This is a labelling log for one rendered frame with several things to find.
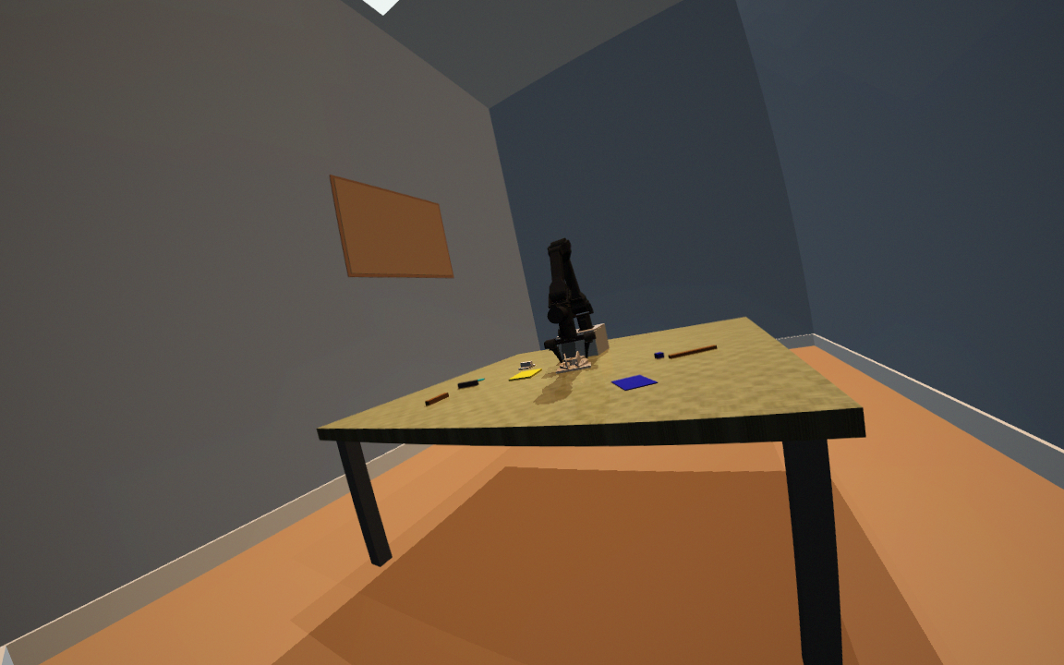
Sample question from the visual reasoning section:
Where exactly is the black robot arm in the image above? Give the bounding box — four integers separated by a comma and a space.
548, 238, 595, 332

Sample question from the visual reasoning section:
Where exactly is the blue rectangular plate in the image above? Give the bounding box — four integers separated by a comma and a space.
611, 375, 656, 390

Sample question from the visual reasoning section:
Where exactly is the orange flat bar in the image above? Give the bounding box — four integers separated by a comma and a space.
669, 345, 717, 358

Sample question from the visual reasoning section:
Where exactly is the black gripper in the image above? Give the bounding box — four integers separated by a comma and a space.
544, 320, 597, 363

